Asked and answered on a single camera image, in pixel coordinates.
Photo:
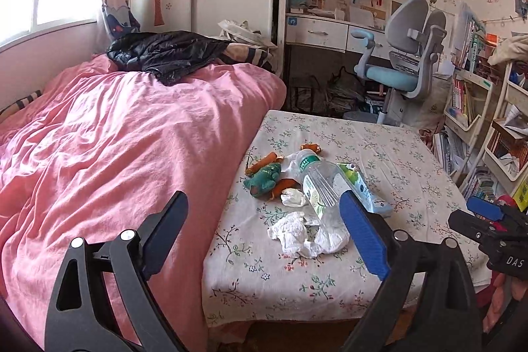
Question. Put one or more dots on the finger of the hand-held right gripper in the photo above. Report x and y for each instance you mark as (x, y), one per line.
(484, 208)
(470, 224)

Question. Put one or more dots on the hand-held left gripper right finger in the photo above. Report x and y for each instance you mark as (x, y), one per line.
(363, 232)

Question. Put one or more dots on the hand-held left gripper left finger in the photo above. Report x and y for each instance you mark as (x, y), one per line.
(165, 230)

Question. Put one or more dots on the blue white snack packet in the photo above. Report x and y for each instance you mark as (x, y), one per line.
(371, 195)

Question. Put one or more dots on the clear plastic bottle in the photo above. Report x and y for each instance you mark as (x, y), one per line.
(319, 187)

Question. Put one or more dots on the large white tissue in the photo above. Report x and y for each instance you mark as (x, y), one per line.
(293, 234)

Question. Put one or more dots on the small white tissue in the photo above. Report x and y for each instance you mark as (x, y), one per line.
(293, 197)

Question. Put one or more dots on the orange snack wrapper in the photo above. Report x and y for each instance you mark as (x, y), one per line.
(310, 148)
(282, 186)
(268, 160)

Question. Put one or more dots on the translucent white plastic wrapper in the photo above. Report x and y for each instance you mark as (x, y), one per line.
(291, 165)

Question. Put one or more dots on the green snack packet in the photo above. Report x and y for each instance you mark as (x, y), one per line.
(266, 179)

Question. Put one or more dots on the pink cloth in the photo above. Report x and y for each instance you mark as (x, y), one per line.
(501, 298)

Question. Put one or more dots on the floral tablecloth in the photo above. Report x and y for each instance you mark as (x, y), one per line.
(412, 179)

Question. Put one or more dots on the white book rack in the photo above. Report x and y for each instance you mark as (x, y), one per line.
(486, 117)

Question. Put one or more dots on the pink duvet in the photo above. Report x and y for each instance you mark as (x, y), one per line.
(111, 154)

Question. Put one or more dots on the white bag with tree print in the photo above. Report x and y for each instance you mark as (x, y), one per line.
(435, 100)

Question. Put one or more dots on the black bag under desk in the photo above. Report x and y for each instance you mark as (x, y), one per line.
(321, 92)

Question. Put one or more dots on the beige cloth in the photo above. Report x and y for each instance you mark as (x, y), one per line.
(511, 49)

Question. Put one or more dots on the stack of books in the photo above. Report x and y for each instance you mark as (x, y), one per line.
(472, 38)

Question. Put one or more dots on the grey blue desk chair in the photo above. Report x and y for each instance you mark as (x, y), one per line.
(408, 47)

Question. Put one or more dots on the black puffer jacket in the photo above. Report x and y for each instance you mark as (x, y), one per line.
(165, 51)

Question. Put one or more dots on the striped pillow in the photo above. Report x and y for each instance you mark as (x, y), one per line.
(22, 102)
(251, 57)

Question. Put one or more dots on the white desk with drawers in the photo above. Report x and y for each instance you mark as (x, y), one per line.
(321, 32)

